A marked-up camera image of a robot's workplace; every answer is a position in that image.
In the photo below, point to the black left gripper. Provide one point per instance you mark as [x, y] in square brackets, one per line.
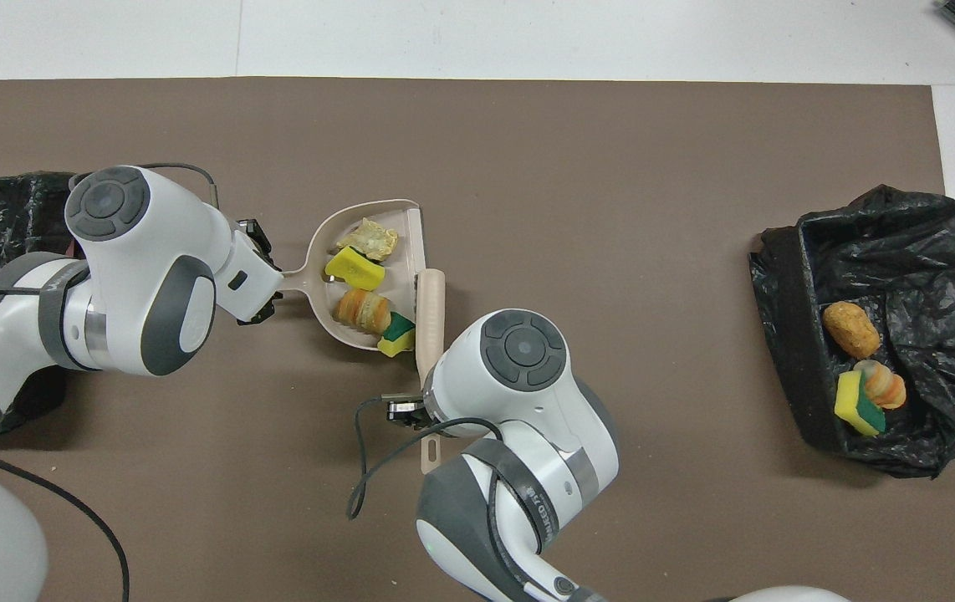
[253, 238]

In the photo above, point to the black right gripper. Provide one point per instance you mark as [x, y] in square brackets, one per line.
[404, 410]

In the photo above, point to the small yellow green sponge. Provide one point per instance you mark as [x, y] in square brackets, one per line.
[398, 336]

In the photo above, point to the beige hand brush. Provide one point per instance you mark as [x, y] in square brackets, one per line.
[430, 326]

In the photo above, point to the yellow sponge piece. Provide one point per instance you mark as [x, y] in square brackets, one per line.
[354, 269]

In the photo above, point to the striped croissant bread piece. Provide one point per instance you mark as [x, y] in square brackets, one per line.
[363, 311]

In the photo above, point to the pale crumbly bread piece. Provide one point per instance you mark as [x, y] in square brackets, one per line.
[370, 241]

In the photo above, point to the beige plastic dustpan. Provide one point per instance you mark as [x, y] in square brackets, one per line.
[408, 238]

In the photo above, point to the large yellow green sponge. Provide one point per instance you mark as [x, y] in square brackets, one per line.
[854, 401]

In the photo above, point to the brown bread roll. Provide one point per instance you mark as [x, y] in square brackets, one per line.
[852, 329]

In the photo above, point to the striped round bread piece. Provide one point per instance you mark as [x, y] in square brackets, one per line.
[887, 386]

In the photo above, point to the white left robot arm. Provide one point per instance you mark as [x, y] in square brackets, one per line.
[135, 251]

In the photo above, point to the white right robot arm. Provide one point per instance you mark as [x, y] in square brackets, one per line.
[544, 418]

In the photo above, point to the black bag lined bin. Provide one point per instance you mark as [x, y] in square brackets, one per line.
[929, 276]

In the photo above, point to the brown table mat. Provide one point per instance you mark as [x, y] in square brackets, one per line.
[611, 209]

